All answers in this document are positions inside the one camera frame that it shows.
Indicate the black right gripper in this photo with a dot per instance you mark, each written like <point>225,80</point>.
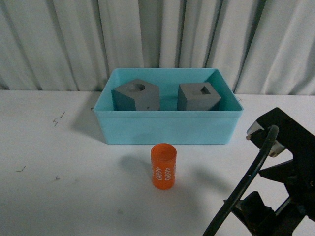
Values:
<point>297,175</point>

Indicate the gray cube with square hole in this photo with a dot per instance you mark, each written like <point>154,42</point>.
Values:
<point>197,97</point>

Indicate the gray cube with round hole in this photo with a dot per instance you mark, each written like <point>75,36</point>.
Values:
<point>136,95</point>

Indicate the light blue plastic box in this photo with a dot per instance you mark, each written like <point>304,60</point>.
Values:
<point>168,125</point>

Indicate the white pleated curtain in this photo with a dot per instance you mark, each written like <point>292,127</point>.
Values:
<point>260,46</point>

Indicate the orange cylinder labelled 4680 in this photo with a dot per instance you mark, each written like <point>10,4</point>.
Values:
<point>163,162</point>

